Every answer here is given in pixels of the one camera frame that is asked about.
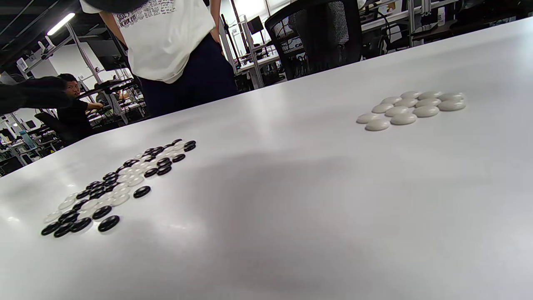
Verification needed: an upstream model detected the person's left hand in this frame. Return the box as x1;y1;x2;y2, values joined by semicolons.
0;76;78;115

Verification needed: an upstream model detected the mixed black white go stones pile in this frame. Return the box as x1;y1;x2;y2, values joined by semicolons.
40;139;197;239

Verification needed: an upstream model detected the sorted white go stones group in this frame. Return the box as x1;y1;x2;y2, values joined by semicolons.
356;90;467;132

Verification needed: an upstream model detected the black desk chair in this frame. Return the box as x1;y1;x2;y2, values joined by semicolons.
35;112;72;144

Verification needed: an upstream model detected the black mesh office chair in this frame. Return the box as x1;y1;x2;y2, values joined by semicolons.
264;0;363;81

